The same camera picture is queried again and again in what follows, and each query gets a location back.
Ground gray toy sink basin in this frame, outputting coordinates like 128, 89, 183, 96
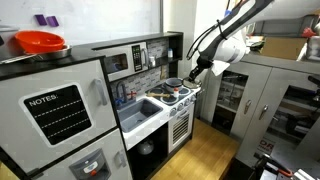
117, 98, 164, 134

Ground white sign red letters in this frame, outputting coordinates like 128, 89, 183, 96
257, 137, 276, 155

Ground white toy oven door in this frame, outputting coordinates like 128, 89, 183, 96
167, 103, 195, 154

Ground purple magnet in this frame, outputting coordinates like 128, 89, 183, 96
45, 15, 60, 28
34, 14, 48, 27

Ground whiteboard panel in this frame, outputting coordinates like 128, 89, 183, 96
0, 0, 164, 46

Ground metal container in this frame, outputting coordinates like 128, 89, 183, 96
305, 35, 320, 62

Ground black white toy kitchen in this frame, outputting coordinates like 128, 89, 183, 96
0, 30, 203, 180

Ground small cardboard box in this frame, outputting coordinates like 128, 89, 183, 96
260, 35, 308, 62

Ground gray glass door cabinet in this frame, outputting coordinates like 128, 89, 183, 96
201, 51, 320, 168

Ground wooden spatula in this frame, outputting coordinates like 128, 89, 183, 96
146, 92, 171, 99

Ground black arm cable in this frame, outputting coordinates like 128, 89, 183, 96
185, 19, 228, 62

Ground gray toy faucet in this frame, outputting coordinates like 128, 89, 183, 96
114, 80, 138, 107

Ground red object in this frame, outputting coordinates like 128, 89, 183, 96
301, 26, 317, 39

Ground gray toy pot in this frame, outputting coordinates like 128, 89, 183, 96
164, 77, 185, 94

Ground toy refrigerator with chalkboard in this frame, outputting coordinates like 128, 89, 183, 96
0, 59, 118, 174

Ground fridge door with dispenser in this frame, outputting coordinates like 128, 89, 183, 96
33, 128, 134, 180

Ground metal cabinet handle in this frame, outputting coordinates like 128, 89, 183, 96
258, 104, 270, 121
243, 99, 253, 115

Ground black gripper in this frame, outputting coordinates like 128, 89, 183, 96
189, 56, 214, 82

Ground small gray cup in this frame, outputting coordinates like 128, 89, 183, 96
148, 55, 157, 69

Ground toy microwave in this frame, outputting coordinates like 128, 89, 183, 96
99, 41, 150, 83

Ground black clamp orange handle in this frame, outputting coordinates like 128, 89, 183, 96
252, 152, 320, 180

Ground orange plastic bowl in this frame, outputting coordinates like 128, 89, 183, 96
14, 30, 67, 55

